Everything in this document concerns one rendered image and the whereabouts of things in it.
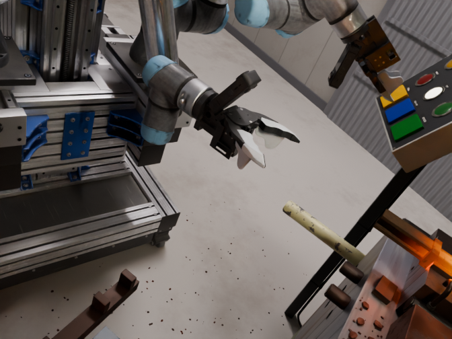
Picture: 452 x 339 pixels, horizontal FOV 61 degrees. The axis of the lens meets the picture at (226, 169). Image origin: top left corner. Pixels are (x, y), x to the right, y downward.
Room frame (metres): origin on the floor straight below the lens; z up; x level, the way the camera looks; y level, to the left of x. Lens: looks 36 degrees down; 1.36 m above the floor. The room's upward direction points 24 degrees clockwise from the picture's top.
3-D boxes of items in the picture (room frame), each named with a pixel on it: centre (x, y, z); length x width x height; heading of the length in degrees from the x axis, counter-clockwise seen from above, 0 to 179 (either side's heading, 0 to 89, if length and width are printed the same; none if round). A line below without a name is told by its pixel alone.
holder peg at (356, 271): (0.54, -0.30, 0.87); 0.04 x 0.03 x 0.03; 69
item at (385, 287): (0.48, -0.33, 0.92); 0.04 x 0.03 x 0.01; 155
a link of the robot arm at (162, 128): (0.76, 0.19, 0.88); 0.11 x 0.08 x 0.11; 15
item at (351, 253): (0.90, -0.43, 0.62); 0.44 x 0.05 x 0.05; 69
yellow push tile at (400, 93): (1.19, -0.38, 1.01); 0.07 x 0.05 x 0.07; 4
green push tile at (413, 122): (0.99, -0.39, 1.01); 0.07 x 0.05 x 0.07; 4
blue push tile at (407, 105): (1.09, -0.39, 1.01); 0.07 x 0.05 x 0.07; 4
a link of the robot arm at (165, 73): (0.74, 0.19, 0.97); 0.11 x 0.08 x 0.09; 68
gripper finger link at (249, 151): (0.60, -0.02, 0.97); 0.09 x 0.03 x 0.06; 32
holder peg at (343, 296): (0.47, -0.27, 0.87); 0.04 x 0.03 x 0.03; 69
